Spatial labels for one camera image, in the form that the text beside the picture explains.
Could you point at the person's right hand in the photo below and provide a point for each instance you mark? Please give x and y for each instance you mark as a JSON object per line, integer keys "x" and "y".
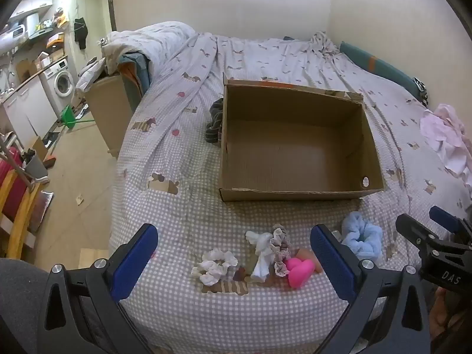
{"x": 440, "y": 306}

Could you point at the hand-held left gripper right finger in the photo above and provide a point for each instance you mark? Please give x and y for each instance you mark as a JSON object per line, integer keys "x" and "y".
{"x": 332, "y": 261}

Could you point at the peach soft sponge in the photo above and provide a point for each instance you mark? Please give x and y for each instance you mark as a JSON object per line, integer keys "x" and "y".
{"x": 308, "y": 253}

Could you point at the light blue fluffy scrunchie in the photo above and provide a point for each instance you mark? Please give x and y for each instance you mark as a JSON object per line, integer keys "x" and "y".
{"x": 363, "y": 239}

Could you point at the white washing machine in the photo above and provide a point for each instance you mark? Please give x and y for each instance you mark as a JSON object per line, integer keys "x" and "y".
{"x": 61, "y": 83}

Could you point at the black white patterned cloth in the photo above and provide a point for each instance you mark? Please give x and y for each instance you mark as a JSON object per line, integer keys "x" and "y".
{"x": 421, "y": 90}

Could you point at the pale pink clothes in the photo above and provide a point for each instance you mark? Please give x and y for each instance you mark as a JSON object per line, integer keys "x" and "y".
{"x": 448, "y": 136}

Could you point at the crumpled dotted cloth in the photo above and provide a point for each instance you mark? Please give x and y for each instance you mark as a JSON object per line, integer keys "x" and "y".
{"x": 323, "y": 42}

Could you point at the white sock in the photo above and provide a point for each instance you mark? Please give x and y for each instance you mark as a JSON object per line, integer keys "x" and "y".
{"x": 263, "y": 261}

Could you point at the white frilly scrunchie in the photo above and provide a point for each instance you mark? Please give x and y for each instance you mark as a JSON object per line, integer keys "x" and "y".
{"x": 214, "y": 265}

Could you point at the white cloth pile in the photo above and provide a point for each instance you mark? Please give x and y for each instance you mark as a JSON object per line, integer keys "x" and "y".
{"x": 90, "y": 75}

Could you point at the white kitchen cabinet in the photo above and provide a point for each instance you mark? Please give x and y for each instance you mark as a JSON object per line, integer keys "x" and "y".
{"x": 25, "y": 107}

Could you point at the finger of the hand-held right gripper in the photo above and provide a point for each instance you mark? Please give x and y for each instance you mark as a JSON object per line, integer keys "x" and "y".
{"x": 444, "y": 218}
{"x": 415, "y": 230}

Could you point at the beige frilly scrunchie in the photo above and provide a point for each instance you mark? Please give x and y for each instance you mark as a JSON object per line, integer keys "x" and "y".
{"x": 281, "y": 243}

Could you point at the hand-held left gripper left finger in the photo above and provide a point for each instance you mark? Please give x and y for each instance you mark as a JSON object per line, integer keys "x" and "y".
{"x": 134, "y": 261}

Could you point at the person's grey clothing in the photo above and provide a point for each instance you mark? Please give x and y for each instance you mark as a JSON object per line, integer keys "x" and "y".
{"x": 18, "y": 302}

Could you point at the wooden nightstand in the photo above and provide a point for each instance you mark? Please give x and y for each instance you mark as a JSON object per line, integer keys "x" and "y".
{"x": 108, "y": 114}

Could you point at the black hanging garment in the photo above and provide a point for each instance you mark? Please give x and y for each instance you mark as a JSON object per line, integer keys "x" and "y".
{"x": 81, "y": 33}

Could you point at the green dustpan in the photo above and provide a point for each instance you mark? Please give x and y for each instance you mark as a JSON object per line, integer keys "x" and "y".
{"x": 68, "y": 115}

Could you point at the teal pillow orange stripe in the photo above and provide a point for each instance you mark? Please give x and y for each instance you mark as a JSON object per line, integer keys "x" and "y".
{"x": 383, "y": 64}

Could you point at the paper scrap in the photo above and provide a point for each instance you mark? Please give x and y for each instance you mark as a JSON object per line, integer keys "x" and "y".
{"x": 79, "y": 199}

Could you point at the grey bin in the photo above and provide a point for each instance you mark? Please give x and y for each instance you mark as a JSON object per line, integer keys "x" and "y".
{"x": 36, "y": 166}

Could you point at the white printed duvet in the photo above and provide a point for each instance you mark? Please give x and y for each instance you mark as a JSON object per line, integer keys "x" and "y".
{"x": 147, "y": 40}

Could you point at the cardboard box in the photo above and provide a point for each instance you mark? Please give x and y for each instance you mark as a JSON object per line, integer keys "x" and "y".
{"x": 295, "y": 147}

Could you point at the pink heart sponge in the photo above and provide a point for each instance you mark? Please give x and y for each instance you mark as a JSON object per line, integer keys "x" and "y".
{"x": 298, "y": 271}

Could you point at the silver foil mat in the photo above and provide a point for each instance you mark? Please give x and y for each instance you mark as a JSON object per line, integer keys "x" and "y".
{"x": 41, "y": 210}

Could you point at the checked printed bed blanket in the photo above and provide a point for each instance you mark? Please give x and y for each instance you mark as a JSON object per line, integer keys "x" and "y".
{"x": 177, "y": 191}

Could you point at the teal cushion orange trim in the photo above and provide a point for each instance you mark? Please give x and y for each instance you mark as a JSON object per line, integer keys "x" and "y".
{"x": 134, "y": 70}

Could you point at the yellow wooden chair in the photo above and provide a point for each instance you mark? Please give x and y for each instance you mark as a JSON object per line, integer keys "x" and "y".
{"x": 22, "y": 214}

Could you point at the white water heater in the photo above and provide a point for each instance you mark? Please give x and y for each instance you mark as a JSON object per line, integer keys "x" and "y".
{"x": 13, "y": 37}

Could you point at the dark striped cloth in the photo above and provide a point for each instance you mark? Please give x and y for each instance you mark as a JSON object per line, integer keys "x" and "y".
{"x": 214, "y": 121}

